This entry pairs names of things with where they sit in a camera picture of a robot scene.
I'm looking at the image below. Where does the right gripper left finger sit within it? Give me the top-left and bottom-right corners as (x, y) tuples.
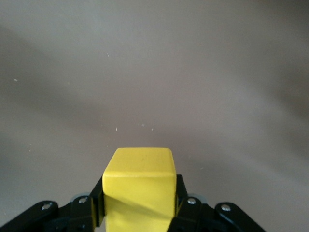
(0, 175), (106, 232)

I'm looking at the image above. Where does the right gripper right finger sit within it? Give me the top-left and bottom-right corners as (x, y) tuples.
(168, 174), (264, 232)

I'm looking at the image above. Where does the yellow wooden block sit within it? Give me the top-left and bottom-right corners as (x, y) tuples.
(101, 147), (179, 232)

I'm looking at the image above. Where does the brown table cover sheet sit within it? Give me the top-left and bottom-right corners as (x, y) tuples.
(0, 0), (309, 232)

